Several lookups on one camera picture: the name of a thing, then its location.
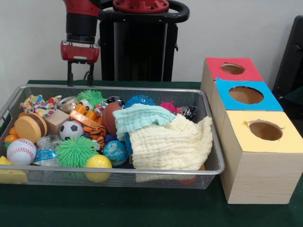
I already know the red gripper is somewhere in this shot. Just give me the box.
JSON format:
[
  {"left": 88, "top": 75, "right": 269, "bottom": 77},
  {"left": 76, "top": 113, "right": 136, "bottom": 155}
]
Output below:
[{"left": 60, "top": 40, "right": 100, "bottom": 86}]

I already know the colourful patterned cloth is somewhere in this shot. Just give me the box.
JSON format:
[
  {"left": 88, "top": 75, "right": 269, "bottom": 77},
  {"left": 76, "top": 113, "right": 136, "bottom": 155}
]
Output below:
[{"left": 20, "top": 94, "right": 62, "bottom": 118}]

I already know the silver mesh bin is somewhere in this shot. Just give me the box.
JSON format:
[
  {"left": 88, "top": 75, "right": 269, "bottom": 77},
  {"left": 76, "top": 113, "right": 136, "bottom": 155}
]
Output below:
[{"left": 0, "top": 84, "right": 225, "bottom": 190}]

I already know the wooden box with three holes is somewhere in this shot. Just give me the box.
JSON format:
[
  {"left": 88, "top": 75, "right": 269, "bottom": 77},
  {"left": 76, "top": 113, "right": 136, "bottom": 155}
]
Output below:
[{"left": 200, "top": 57, "right": 303, "bottom": 205}]

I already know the plain wooden cube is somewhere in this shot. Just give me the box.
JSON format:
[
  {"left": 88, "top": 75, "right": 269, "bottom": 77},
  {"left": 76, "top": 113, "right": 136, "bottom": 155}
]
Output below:
[{"left": 44, "top": 109, "right": 71, "bottom": 135}]

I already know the brown toy football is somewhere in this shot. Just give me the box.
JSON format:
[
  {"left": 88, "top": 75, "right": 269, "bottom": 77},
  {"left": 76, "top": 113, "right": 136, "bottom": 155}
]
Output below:
[{"left": 101, "top": 102, "right": 123, "bottom": 136}]

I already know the small soccer ball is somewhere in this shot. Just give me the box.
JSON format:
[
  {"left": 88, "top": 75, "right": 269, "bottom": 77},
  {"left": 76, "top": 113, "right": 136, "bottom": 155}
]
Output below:
[{"left": 58, "top": 120, "right": 84, "bottom": 141}]

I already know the light blue waffle cloth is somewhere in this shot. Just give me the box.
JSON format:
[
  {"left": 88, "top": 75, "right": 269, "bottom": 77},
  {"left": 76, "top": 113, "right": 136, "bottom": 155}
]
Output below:
[{"left": 112, "top": 103, "right": 177, "bottom": 141}]

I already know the round wooden burger toy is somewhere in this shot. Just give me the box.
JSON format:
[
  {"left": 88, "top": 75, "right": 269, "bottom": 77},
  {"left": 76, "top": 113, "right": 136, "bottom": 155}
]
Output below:
[{"left": 14, "top": 113, "right": 48, "bottom": 144}]

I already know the green spiky rubber ball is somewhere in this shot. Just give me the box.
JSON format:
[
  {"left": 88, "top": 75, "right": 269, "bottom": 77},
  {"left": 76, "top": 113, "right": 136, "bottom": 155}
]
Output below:
[{"left": 55, "top": 136, "right": 99, "bottom": 168}]

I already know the blue globe ball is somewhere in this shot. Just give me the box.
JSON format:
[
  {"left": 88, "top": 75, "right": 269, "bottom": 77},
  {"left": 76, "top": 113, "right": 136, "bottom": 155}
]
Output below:
[{"left": 103, "top": 140, "right": 128, "bottom": 166}]

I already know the yellow ball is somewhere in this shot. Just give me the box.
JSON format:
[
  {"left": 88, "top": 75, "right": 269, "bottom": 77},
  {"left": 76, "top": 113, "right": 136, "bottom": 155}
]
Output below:
[{"left": 85, "top": 155, "right": 113, "bottom": 184}]

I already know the white baseball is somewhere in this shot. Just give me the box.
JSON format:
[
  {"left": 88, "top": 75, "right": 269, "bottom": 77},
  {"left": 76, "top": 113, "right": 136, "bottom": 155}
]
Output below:
[{"left": 6, "top": 138, "right": 37, "bottom": 166}]

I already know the cream waffle cloth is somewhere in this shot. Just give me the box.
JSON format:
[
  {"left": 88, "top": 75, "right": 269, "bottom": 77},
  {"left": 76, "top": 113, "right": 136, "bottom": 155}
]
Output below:
[{"left": 127, "top": 114, "right": 214, "bottom": 171}]

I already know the dark green table cloth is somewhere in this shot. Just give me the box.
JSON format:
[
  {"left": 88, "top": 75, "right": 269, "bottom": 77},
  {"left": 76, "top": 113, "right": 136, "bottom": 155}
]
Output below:
[{"left": 0, "top": 79, "right": 303, "bottom": 227}]

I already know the black chair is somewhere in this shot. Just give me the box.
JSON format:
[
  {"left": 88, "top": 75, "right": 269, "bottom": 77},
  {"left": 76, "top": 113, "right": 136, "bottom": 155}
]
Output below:
[{"left": 272, "top": 15, "right": 303, "bottom": 95}]

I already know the green cloth side table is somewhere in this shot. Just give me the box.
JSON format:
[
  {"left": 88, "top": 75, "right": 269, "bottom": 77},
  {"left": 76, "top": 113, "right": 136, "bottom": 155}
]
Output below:
[{"left": 281, "top": 85, "right": 303, "bottom": 114}]

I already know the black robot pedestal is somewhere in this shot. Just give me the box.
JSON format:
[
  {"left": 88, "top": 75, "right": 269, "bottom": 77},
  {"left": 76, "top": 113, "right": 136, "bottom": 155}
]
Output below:
[{"left": 96, "top": 0, "right": 190, "bottom": 82}]

